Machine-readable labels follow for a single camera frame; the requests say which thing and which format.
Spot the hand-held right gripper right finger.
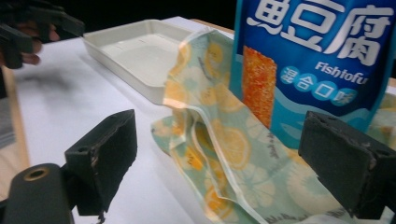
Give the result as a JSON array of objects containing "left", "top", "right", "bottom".
[{"left": 298, "top": 110, "right": 396, "bottom": 220}]

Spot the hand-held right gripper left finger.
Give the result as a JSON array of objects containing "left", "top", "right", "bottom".
[{"left": 64, "top": 108, "right": 138, "bottom": 217}]

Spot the lemon print plastic bag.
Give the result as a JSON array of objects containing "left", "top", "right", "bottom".
[{"left": 150, "top": 27, "right": 396, "bottom": 224}]

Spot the blue snack packet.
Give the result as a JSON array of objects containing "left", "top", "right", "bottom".
[{"left": 229, "top": 0, "right": 396, "bottom": 149}]

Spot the white plastic tray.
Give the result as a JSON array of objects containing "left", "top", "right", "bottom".
[{"left": 82, "top": 19, "right": 194, "bottom": 105}]

